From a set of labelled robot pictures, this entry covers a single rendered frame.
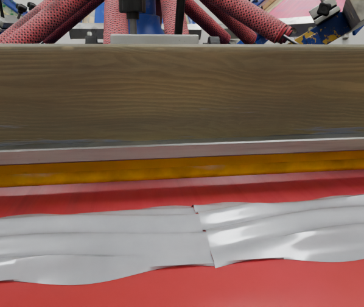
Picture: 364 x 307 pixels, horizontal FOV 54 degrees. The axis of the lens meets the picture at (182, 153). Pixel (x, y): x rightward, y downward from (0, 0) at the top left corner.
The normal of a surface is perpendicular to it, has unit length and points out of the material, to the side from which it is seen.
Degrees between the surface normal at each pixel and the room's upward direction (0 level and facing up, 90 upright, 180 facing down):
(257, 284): 0
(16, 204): 0
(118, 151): 90
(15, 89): 90
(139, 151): 90
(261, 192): 0
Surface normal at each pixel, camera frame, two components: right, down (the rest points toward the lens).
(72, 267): 0.07, -0.51
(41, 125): 0.14, 0.28
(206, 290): 0.00, -0.96
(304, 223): 0.14, -0.71
